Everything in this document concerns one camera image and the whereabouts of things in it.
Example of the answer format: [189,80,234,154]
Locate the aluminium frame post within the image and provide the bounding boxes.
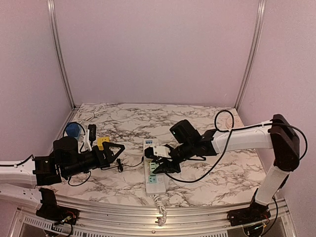
[234,0,267,111]
[47,0,76,110]

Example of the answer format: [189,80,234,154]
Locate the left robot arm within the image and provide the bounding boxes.
[0,136,125,209]

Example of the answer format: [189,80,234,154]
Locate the right aluminium frame post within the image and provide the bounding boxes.
[234,0,267,111]

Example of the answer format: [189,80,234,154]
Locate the pink round power strip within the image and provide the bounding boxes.
[224,117,244,129]

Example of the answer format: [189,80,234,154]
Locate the left aluminium frame post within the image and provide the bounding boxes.
[47,0,76,110]

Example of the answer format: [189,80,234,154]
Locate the teal power strip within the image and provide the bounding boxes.
[76,124,82,140]

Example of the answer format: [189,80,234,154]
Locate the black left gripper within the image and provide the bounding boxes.
[63,142,125,178]

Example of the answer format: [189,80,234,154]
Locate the yellow cube socket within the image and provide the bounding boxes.
[96,137,111,151]

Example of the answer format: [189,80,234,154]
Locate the front aluminium rail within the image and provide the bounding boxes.
[7,195,297,237]

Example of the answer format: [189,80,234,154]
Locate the long white power strip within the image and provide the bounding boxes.
[143,138,168,225]

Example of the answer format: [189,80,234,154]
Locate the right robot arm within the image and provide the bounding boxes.
[144,114,307,221]

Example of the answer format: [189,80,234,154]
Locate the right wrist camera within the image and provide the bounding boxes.
[144,145,171,159]

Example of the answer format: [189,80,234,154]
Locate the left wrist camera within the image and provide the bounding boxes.
[79,124,97,153]

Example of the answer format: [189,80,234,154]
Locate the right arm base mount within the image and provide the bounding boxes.
[227,195,271,227]

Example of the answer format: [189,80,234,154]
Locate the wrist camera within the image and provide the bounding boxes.
[79,124,97,153]
[144,145,171,159]

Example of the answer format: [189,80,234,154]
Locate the blue cube socket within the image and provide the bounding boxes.
[65,122,77,137]

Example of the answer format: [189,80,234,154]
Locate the black power adapter with cable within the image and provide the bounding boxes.
[100,157,144,173]

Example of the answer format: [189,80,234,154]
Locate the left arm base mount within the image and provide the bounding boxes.
[36,188,79,225]

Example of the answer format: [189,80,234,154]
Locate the white power strip cable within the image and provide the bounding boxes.
[77,105,106,121]

